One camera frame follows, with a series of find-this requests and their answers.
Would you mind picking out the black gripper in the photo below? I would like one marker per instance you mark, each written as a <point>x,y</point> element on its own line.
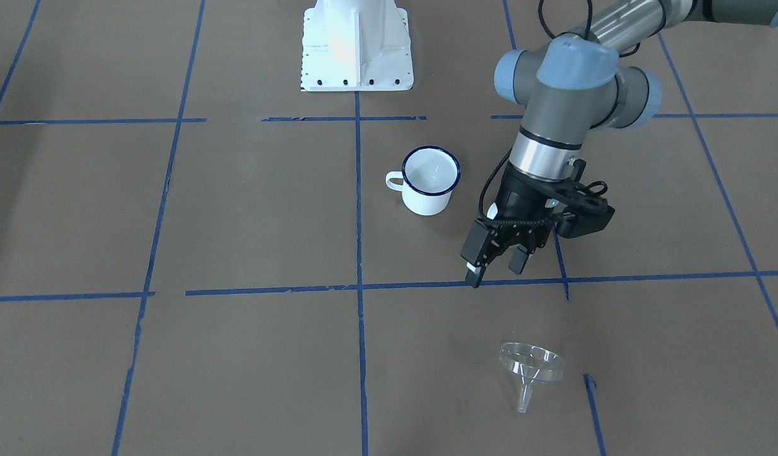
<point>516,200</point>

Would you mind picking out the clear plastic funnel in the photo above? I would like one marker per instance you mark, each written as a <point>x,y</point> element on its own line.
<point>532,365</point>

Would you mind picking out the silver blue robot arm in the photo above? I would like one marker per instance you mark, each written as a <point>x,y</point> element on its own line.
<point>569,87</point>

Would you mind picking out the white enamel cup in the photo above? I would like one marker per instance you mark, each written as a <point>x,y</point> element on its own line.
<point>426,179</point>

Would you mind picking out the blue tape grid lines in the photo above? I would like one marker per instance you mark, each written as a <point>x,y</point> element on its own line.
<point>198,258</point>

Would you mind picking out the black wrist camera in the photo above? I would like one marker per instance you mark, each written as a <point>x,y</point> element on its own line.
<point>585,209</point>

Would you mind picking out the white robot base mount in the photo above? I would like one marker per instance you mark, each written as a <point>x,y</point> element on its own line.
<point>356,46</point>

